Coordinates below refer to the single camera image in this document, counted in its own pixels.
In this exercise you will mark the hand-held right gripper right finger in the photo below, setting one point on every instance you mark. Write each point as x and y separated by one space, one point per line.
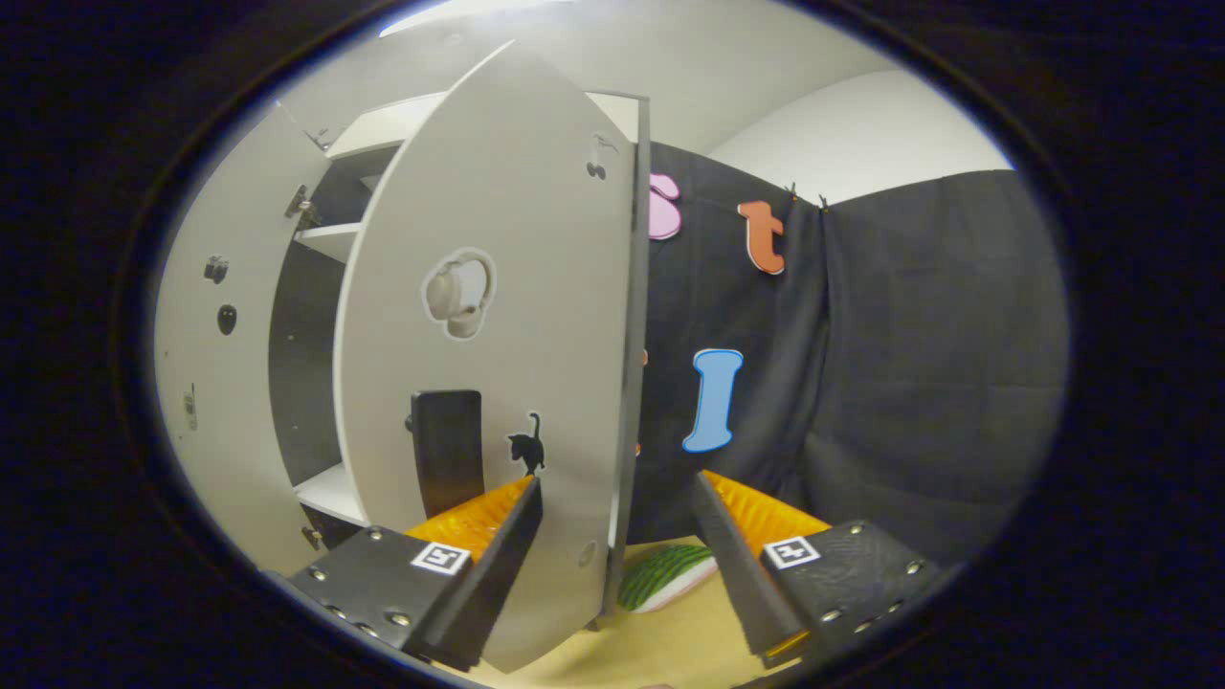
737 565

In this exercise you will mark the black backdrop cloth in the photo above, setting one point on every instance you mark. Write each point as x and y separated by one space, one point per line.
909 383

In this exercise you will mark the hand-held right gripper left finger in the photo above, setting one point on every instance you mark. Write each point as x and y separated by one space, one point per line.
493 565

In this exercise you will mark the watermelon slice toy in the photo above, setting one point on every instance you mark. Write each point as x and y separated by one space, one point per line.
660 574

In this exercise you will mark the ceiling light panel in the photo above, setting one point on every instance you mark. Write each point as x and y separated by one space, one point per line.
459 10

